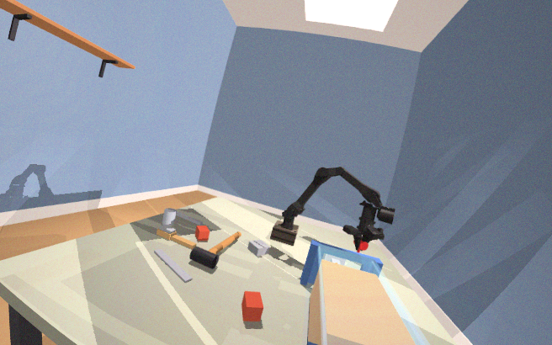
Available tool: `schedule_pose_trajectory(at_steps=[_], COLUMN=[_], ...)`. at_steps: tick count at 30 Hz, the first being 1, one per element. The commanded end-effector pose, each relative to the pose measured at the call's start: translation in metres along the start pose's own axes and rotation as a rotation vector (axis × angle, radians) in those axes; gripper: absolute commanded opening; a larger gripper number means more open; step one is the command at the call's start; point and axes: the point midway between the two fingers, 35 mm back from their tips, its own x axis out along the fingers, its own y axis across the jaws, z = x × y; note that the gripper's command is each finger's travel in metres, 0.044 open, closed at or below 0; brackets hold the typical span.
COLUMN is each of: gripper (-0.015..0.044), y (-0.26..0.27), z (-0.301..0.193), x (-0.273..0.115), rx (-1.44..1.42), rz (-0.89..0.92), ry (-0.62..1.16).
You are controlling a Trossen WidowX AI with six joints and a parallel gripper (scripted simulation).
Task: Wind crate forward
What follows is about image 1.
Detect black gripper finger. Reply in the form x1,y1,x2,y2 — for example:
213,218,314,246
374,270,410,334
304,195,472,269
362,234,373,244
353,235,363,250

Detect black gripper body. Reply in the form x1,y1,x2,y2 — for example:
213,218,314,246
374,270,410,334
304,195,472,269
342,216,385,240

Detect black mallet with wooden handle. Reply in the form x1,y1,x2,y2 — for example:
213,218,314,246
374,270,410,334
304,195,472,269
189,231,242,269

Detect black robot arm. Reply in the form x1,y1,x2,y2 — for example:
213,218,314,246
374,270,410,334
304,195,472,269
281,167,395,241

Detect grey cylinder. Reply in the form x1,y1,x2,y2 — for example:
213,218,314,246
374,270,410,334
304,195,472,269
162,208,177,226

